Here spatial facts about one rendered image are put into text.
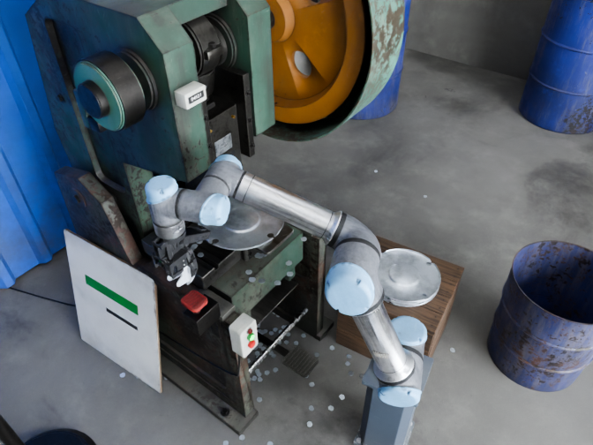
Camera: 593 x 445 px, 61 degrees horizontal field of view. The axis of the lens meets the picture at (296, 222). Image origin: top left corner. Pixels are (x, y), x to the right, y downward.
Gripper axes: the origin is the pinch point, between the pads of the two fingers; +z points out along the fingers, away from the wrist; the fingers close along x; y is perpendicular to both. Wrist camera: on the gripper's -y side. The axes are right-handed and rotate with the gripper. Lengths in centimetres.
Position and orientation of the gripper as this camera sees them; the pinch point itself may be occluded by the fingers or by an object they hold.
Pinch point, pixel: (188, 279)
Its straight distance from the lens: 146.5
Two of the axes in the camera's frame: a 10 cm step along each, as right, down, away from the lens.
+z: 0.1, 7.4, 6.7
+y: -6.0, 5.4, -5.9
